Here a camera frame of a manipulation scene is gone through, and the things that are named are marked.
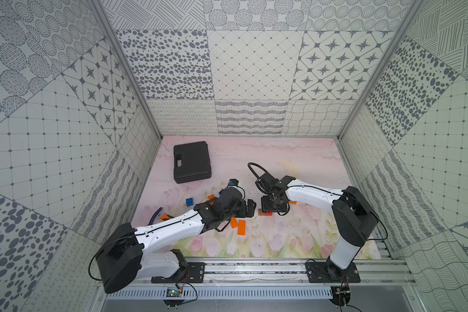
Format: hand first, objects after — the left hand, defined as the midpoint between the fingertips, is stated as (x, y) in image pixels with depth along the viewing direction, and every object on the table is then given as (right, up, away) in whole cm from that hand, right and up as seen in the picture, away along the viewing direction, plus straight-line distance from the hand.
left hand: (254, 208), depth 78 cm
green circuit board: (-31, -30, -7) cm, 44 cm away
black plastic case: (-33, +18, +26) cm, 45 cm away
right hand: (+9, -4, +10) cm, 14 cm away
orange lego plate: (-8, -9, +8) cm, 15 cm away
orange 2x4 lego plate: (+15, +4, -5) cm, 16 cm away
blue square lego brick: (-30, -1, +14) cm, 33 cm away
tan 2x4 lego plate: (+4, -5, +11) cm, 13 cm away
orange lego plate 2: (-5, -11, +8) cm, 14 cm away
